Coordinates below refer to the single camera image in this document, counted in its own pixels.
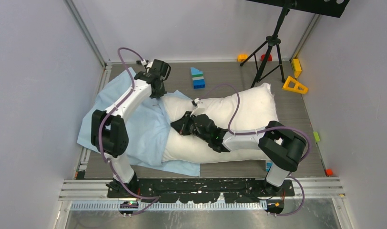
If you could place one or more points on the white slotted cable duct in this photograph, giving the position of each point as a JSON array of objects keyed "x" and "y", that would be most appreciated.
[{"x": 112, "y": 205}]

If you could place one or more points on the yellow triangular toy block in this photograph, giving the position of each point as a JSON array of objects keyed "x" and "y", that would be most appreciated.
[{"x": 293, "y": 85}]

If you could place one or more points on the small orange red block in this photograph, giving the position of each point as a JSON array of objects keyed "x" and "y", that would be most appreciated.
[{"x": 328, "y": 172}]

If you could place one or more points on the red toy block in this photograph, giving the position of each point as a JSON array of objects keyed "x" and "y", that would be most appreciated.
[{"x": 268, "y": 58}]

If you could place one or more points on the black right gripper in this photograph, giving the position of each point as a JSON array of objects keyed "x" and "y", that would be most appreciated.
[{"x": 181, "y": 126}]

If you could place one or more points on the light blue green pillowcase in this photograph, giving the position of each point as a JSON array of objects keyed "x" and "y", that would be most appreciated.
[{"x": 148, "y": 129}]

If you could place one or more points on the blue green toy block stack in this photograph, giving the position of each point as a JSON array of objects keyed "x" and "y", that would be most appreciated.
[{"x": 197, "y": 78}]

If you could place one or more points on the yellow rectangular toy block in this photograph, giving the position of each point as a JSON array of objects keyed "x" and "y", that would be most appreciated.
[{"x": 296, "y": 66}]

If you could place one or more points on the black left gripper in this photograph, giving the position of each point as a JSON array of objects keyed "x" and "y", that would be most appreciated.
[{"x": 159, "y": 94}]

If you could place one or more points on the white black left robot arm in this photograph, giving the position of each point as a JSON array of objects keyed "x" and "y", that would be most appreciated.
[{"x": 108, "y": 129}]

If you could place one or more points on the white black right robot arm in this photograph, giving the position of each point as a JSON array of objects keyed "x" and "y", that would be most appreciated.
[{"x": 283, "y": 145}]

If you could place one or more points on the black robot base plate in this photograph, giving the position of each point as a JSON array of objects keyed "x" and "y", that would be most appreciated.
[{"x": 208, "y": 190}]

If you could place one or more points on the orange toy block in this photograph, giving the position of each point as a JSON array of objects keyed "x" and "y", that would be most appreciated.
[{"x": 242, "y": 57}]

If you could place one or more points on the white pillow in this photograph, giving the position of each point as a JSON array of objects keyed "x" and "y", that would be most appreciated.
[{"x": 249, "y": 110}]

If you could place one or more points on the lime green toy block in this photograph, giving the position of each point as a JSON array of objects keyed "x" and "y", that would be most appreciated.
[{"x": 316, "y": 137}]

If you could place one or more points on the black camera tripod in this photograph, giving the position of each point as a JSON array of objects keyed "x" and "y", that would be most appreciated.
[{"x": 271, "y": 42}]

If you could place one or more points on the black overhead panel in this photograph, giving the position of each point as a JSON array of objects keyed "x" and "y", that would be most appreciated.
[{"x": 331, "y": 8}]

